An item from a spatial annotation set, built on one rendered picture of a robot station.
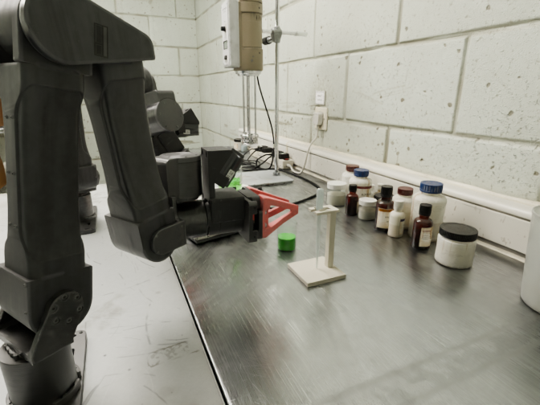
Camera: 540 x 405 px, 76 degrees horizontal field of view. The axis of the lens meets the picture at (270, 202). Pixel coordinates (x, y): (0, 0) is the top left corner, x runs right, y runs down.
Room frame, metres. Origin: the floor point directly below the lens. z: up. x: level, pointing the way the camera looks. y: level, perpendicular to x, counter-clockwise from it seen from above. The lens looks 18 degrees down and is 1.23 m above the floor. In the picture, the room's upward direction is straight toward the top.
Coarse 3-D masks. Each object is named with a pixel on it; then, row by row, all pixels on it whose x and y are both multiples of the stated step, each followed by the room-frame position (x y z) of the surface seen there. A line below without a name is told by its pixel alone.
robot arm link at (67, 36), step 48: (48, 0) 0.32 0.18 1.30; (48, 48) 0.32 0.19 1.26; (96, 48) 0.35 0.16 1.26; (144, 48) 0.40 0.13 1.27; (96, 96) 0.38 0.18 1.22; (144, 96) 0.41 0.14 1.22; (96, 144) 0.40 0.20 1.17; (144, 144) 0.41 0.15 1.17; (144, 192) 0.40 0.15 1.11; (144, 240) 0.39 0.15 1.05
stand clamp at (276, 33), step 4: (272, 28) 1.32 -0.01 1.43; (276, 28) 1.32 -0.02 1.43; (264, 32) 1.31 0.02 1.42; (268, 32) 1.31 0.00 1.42; (272, 32) 1.32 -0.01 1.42; (276, 32) 1.32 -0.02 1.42; (280, 32) 1.32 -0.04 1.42; (284, 32) 1.34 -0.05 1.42; (288, 32) 1.34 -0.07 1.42; (292, 32) 1.35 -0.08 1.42; (296, 32) 1.35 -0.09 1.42; (300, 32) 1.36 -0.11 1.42; (304, 32) 1.37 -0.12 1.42; (268, 36) 1.38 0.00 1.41; (272, 36) 1.32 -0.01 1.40; (276, 36) 1.32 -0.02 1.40; (280, 36) 1.32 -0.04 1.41; (304, 36) 1.38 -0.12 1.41; (264, 40) 1.39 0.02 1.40; (268, 40) 1.38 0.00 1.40; (272, 40) 1.33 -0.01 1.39; (276, 40) 1.32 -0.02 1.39; (264, 44) 1.41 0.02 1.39
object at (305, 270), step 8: (312, 208) 0.59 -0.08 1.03; (328, 208) 0.59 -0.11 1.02; (336, 208) 0.59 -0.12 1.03; (328, 216) 0.59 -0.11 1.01; (328, 224) 0.59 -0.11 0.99; (328, 232) 0.59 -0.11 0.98; (328, 240) 0.59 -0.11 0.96; (328, 248) 0.59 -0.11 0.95; (328, 256) 0.58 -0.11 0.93; (288, 264) 0.60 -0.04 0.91; (296, 264) 0.60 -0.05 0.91; (304, 264) 0.60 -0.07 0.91; (312, 264) 0.60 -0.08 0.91; (320, 264) 0.60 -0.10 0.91; (328, 264) 0.58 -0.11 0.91; (296, 272) 0.57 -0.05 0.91; (304, 272) 0.57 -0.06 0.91; (312, 272) 0.57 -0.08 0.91; (320, 272) 0.57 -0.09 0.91; (328, 272) 0.57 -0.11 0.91; (336, 272) 0.57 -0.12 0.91; (304, 280) 0.54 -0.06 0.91; (312, 280) 0.54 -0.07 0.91; (320, 280) 0.54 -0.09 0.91; (328, 280) 0.54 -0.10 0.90
